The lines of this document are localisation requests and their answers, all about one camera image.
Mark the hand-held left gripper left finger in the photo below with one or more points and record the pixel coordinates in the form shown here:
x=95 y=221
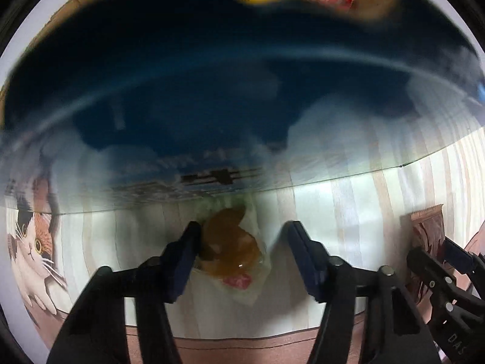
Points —
x=182 y=269

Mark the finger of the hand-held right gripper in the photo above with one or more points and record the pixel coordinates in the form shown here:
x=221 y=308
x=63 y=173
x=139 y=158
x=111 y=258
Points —
x=456 y=254
x=428 y=269

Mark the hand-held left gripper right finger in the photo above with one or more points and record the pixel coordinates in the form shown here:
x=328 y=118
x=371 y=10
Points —
x=303 y=267

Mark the brown snack packet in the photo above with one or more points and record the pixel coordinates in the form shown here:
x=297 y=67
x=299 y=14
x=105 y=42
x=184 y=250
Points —
x=428 y=231

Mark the bun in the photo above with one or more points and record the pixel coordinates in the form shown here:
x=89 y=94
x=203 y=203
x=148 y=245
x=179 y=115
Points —
x=231 y=250

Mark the blue printed cardboard box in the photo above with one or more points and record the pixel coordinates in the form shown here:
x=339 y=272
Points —
x=227 y=83

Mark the red snack packet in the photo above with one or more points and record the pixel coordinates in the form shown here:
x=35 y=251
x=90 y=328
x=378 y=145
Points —
x=329 y=2

